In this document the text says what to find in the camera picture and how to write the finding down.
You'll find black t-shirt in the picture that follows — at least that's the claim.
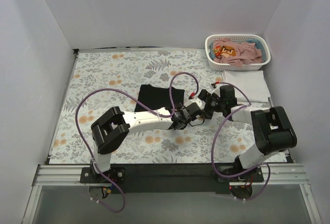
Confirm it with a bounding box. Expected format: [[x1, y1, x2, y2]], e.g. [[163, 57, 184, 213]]
[[138, 84, 185, 110]]

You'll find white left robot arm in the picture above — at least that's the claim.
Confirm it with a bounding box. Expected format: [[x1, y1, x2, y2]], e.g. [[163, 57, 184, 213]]
[[91, 100, 202, 183]]

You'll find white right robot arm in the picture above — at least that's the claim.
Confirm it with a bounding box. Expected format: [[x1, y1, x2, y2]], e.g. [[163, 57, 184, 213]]
[[198, 83, 297, 182]]

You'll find white plastic laundry basket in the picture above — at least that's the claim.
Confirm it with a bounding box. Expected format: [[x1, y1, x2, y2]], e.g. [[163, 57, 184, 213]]
[[205, 35, 271, 71]]

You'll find folded white t-shirt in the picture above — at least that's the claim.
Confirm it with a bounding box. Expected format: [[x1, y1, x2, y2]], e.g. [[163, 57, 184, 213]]
[[222, 71, 270, 102]]

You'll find pink t-shirt with print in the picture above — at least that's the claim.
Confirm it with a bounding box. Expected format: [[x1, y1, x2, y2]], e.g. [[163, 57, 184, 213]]
[[209, 38, 262, 68]]

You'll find blue garment in basket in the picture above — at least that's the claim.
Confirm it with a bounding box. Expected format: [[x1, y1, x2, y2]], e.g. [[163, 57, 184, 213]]
[[246, 39, 265, 63]]

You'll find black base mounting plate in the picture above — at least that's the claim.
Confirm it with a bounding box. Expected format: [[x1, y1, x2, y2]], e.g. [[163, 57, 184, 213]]
[[79, 162, 266, 195]]

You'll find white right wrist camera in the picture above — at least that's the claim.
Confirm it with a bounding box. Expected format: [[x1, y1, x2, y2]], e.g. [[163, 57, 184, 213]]
[[211, 81, 220, 97]]

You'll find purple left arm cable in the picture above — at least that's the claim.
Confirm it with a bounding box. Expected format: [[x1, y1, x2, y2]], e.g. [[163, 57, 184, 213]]
[[75, 72, 200, 213]]

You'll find aluminium frame rail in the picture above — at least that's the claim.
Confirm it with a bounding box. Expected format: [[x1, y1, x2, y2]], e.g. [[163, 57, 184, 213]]
[[23, 163, 321, 223]]

